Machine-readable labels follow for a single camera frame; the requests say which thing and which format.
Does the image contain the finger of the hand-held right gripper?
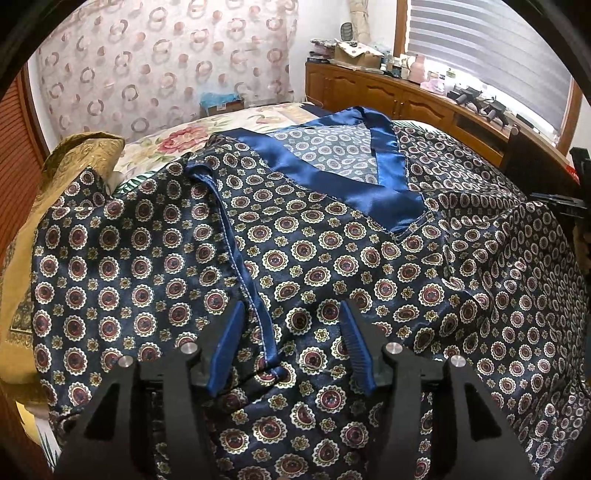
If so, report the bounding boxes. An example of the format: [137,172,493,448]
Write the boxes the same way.
[530,191,579,219]

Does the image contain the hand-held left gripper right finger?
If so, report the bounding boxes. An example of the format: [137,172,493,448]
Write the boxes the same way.
[341,300,537,480]

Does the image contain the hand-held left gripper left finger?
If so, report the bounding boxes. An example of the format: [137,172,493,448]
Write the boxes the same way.
[54,300,245,480]

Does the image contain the navy patterned satin shirt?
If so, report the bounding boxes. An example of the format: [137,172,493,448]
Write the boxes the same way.
[32,106,591,480]

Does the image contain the black handheld device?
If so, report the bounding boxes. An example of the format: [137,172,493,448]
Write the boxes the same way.
[445,87,509,126]

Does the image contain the striped window blind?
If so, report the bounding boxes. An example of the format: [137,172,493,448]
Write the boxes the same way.
[406,0,583,139]

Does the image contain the wooden cabinet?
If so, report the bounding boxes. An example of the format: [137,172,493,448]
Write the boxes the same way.
[305,60,573,172]

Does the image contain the pink vase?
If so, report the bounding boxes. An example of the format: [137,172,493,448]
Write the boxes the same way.
[407,53,429,85]

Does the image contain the gold patterned cloth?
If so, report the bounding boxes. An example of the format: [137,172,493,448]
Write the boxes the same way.
[0,131,126,402]

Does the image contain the floral bed sheet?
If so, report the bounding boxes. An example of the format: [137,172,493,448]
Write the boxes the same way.
[113,102,324,185]

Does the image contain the open cardboard box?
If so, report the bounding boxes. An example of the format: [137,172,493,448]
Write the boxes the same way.
[333,39,385,69]

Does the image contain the box with blue cloth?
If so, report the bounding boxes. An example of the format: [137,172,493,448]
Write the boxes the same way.
[199,90,245,117]

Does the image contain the beige tied curtain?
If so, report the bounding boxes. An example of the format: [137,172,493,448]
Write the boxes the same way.
[346,0,376,45]

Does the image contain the wooden slatted closet door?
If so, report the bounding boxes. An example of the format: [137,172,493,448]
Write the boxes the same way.
[0,69,52,259]

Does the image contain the circle print curtain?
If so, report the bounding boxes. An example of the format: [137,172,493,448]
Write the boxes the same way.
[37,0,301,145]

